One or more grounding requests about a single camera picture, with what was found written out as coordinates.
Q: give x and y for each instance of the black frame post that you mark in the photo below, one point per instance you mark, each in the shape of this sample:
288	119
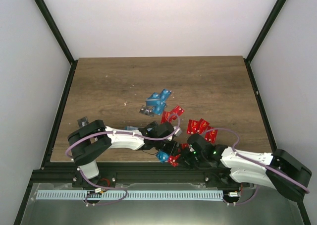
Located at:
55	30
278	6

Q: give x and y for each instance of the red VIP card centre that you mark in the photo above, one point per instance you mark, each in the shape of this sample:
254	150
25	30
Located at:
166	117

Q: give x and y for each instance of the right black frame post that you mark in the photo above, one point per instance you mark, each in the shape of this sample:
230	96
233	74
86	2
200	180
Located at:
278	6

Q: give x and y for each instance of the red VIP card far right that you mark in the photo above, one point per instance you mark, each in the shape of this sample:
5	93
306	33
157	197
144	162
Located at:
211	135

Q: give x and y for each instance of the blue card with stripe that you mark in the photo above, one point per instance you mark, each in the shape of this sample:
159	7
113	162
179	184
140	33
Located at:
154	100

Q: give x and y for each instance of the light blue slotted cable duct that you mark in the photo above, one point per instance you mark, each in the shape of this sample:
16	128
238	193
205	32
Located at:
151	195

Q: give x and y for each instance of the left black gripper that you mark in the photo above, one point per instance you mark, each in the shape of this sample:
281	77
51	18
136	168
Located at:
174	148

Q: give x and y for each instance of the black card near holder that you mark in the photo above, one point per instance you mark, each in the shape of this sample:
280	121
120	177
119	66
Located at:
151	125

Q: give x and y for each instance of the blue card lower pile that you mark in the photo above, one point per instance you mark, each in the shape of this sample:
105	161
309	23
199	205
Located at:
158	108

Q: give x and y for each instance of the left black frame post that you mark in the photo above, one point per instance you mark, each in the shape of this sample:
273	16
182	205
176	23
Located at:
55	30

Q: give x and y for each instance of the black aluminium front rail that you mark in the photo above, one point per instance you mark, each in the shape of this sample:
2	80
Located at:
117	173

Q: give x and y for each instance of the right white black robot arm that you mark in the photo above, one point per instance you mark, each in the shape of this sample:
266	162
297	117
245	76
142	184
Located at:
278	170

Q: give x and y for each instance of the teal leather card holder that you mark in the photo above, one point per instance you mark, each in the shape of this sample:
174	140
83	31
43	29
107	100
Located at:
131	128

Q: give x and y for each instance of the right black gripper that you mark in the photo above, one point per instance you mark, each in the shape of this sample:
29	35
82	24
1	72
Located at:
184	159

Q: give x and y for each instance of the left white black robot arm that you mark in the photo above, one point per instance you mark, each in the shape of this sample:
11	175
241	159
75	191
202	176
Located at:
92	139

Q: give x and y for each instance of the blue card centre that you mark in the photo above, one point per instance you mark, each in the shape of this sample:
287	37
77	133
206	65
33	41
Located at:
162	156

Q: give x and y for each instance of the grey metal tray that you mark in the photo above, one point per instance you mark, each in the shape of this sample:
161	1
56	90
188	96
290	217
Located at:
261	206

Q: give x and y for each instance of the black card beside blue pile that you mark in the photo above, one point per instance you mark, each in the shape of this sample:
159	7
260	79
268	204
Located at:
147	110

